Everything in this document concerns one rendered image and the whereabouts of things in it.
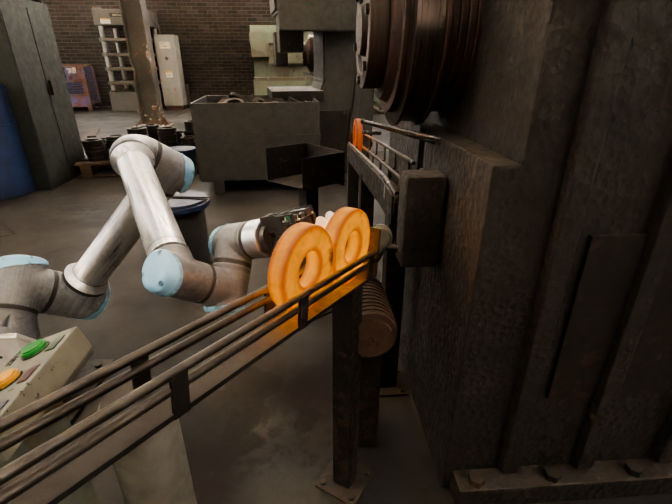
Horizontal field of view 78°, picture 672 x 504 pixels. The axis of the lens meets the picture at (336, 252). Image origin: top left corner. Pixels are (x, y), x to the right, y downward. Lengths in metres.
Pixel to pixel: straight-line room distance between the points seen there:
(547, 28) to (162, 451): 0.95
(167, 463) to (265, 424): 0.62
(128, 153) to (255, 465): 0.94
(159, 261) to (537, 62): 0.78
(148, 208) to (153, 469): 0.55
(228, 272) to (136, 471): 0.41
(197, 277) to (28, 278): 0.83
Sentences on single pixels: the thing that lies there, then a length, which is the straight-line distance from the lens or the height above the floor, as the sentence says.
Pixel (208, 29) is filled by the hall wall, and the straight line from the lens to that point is 11.44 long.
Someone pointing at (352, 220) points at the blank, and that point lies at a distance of 0.81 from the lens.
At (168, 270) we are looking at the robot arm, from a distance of 0.88.
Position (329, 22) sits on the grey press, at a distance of 3.82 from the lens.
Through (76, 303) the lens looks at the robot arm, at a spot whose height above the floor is 0.29.
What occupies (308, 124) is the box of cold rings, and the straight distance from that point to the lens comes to 3.61.
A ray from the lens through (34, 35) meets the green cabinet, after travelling 4.70.
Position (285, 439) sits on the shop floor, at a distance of 1.40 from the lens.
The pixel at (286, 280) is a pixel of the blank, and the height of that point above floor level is 0.73.
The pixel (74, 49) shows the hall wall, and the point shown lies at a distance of 12.40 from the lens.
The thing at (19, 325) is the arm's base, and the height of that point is 0.32.
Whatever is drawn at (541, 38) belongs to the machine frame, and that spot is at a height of 1.08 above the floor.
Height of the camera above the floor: 1.04
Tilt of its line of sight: 25 degrees down
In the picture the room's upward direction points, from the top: straight up
